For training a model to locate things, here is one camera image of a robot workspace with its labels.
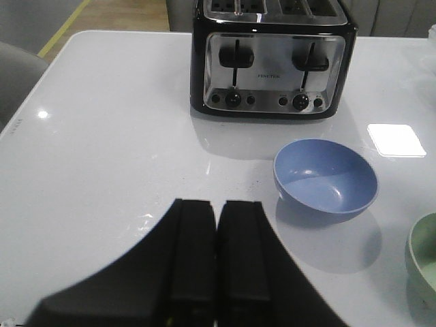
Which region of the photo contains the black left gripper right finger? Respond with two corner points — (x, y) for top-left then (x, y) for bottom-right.
(217, 201), (345, 326)

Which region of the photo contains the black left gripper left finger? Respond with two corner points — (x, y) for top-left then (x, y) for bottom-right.
(26, 199), (216, 326)

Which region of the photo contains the blue bowl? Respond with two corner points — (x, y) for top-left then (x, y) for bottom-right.
(272, 138), (379, 223)

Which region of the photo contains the green bowl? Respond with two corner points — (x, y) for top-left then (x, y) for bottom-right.
(405, 213), (435, 310)

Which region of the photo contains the black chrome four-slot toaster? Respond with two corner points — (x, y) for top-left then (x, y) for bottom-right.
(190, 1), (357, 119)

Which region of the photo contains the grey chair at left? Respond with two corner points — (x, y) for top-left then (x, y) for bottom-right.
(1, 42), (48, 130)

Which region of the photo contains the beige armchair behind toaster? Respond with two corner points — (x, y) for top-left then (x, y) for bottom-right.
(166, 0), (203, 33)

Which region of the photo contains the beige armchair on right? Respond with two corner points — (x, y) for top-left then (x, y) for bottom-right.
(343, 0), (435, 37)

